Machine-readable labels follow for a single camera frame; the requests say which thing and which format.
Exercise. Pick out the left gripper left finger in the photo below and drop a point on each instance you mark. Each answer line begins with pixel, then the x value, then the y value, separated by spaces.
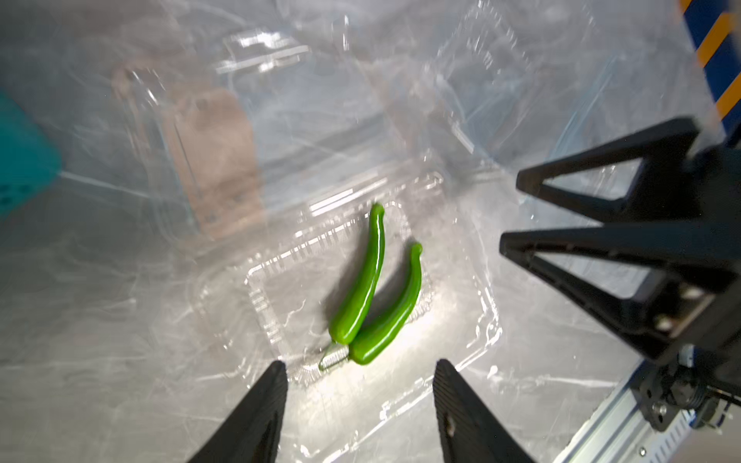
pixel 252 431

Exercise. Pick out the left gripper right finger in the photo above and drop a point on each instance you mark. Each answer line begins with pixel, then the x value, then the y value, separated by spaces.
pixel 468 431

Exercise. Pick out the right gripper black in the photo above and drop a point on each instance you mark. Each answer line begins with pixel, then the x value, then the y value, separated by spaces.
pixel 659 285

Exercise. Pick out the clear clamshell container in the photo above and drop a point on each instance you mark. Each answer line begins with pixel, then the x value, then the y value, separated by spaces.
pixel 483 89
pixel 276 166

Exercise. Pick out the teal plastic basket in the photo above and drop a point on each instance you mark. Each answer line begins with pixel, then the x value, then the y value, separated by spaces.
pixel 29 161

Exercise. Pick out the aluminium front rail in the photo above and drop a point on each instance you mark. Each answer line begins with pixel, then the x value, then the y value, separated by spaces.
pixel 649 417

